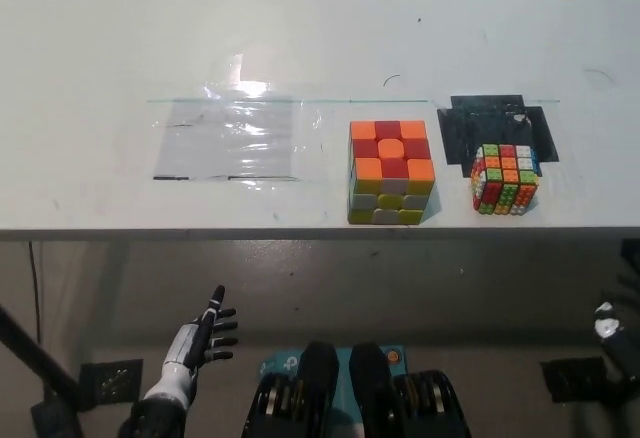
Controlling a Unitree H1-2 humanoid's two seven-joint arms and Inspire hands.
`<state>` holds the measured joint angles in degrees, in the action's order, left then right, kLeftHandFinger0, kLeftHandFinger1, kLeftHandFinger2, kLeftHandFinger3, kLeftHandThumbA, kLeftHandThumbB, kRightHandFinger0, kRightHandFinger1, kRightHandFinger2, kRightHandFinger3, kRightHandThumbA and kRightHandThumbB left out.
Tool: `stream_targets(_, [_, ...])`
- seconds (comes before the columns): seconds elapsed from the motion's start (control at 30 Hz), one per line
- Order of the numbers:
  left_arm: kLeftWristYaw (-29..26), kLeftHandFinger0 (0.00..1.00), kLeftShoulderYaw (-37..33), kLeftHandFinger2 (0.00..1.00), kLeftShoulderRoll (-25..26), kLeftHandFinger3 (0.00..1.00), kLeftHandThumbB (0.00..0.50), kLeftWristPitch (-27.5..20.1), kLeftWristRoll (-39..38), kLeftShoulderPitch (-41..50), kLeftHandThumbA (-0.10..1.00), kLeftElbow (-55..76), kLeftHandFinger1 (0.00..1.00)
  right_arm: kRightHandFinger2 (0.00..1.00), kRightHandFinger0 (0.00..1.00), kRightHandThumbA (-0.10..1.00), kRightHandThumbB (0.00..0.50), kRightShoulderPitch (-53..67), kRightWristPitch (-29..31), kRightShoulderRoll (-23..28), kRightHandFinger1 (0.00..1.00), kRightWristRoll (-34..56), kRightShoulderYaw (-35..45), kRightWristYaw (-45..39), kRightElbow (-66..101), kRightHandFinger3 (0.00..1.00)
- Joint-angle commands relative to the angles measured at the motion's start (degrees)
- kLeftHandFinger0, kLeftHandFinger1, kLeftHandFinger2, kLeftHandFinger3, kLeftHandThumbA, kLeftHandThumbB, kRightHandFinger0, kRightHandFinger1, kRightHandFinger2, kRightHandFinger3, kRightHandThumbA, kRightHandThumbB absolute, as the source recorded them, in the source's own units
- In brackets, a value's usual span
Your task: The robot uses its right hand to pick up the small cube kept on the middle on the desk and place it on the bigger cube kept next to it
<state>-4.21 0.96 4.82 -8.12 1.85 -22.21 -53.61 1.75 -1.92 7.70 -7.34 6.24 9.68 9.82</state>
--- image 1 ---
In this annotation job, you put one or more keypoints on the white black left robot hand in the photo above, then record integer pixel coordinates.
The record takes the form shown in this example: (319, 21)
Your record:
(187, 340)

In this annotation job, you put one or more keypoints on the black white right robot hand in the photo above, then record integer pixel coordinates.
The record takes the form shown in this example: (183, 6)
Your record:
(620, 330)

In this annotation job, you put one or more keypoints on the small studded multicolour puzzle cube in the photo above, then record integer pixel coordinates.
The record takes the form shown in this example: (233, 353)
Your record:
(505, 178)

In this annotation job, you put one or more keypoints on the robot legs and base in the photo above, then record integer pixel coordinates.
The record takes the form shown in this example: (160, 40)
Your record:
(360, 398)

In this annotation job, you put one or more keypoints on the large orange red puzzle cube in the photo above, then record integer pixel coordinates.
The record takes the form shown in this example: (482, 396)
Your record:
(390, 168)

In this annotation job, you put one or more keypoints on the black slanted stand leg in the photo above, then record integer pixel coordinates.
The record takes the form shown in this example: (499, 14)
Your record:
(35, 358)

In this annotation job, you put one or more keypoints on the teal cardboard box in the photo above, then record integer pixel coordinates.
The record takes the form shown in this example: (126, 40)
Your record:
(342, 358)

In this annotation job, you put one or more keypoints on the clear plastic sheet over paper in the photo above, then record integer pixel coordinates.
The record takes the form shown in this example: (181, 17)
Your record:
(225, 143)

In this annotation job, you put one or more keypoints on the black tape patch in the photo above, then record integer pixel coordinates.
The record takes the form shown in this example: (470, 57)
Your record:
(480, 118)

